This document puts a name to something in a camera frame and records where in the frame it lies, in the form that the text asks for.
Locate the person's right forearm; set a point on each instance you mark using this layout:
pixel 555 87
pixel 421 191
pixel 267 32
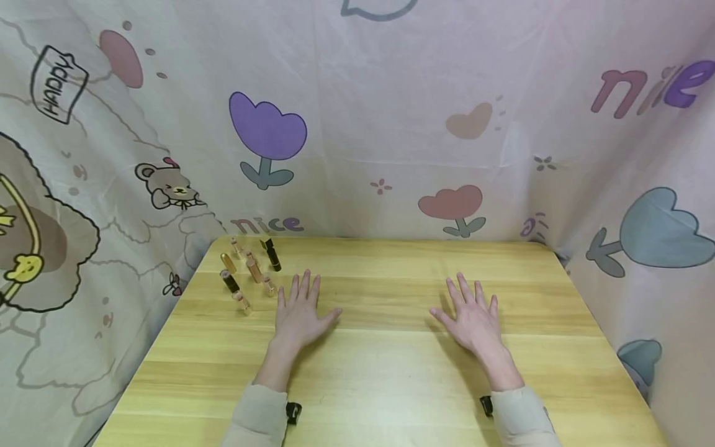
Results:
pixel 519 403

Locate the person's right little finger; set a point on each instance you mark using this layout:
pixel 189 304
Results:
pixel 494 306

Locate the person's right ring finger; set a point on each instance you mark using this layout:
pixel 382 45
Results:
pixel 480 294

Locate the person's right hand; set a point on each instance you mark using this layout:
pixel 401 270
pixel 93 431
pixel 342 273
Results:
pixel 475 326

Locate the small clear lipstick tube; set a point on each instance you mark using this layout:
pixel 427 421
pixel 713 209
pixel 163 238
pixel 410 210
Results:
pixel 237 248

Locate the person's right thumb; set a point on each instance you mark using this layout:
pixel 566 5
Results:
pixel 441 318

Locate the person's left forearm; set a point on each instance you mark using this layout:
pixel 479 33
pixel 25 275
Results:
pixel 265 397

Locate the person's left middle finger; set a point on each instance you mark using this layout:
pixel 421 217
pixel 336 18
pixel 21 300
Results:
pixel 304 285

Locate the person's left index finger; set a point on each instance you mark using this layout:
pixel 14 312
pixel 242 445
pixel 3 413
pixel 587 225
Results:
pixel 315 290

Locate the tall black lipstick tube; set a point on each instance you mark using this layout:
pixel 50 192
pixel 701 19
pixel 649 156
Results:
pixel 272 255

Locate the person's left thumb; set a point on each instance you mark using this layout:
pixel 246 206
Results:
pixel 329 316

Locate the shiny gold lipstick tube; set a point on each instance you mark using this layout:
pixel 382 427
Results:
pixel 228 262

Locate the person's left hand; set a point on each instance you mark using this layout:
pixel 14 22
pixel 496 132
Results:
pixel 299 320

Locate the person's left little finger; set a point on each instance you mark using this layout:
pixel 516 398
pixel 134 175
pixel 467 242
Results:
pixel 281 297

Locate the black wrist band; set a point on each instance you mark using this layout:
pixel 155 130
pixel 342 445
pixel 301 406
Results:
pixel 293 413
pixel 487 406

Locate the person's right middle finger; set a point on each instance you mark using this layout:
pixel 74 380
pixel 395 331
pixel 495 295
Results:
pixel 466 288

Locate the copper gold lipstick tube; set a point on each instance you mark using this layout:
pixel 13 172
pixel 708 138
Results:
pixel 253 268

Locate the person's right index finger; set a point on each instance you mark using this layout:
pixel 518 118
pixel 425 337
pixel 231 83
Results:
pixel 454 293

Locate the black and gold lipstick tube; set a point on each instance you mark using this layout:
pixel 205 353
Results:
pixel 229 281

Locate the person's left ring finger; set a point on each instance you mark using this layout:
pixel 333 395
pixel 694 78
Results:
pixel 293 288

